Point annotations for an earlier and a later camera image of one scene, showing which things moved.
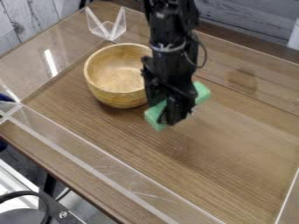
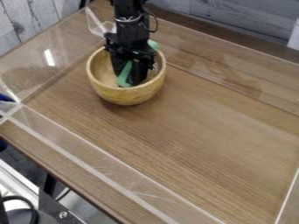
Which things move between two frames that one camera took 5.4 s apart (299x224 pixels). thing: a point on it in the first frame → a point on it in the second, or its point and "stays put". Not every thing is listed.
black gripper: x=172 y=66 → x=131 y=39
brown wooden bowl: x=113 y=74 stays put
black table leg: x=49 y=185 stays put
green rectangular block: x=153 y=111 → x=125 y=74
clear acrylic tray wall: x=219 y=165 stays put
